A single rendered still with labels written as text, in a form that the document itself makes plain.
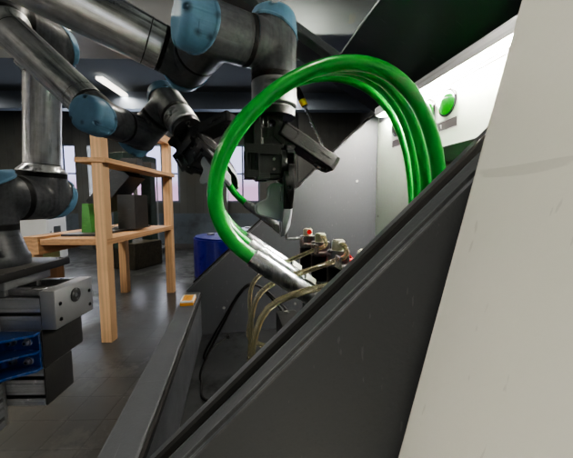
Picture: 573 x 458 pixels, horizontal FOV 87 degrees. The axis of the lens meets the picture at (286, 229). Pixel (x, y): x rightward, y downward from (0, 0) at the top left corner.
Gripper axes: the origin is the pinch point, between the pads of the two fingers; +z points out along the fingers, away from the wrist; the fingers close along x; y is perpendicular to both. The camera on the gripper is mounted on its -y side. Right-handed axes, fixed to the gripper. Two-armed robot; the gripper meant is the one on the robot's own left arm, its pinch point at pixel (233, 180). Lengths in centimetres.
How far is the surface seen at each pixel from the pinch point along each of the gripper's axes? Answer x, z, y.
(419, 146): 10.7, 24.8, -25.9
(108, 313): -123, -89, 197
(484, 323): 31, 41, -17
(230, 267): -18.7, 5.6, 21.2
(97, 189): -99, -163, 130
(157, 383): 18.4, 28.0, 19.2
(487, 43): 0.9, 16.2, -45.3
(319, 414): 31, 40, -6
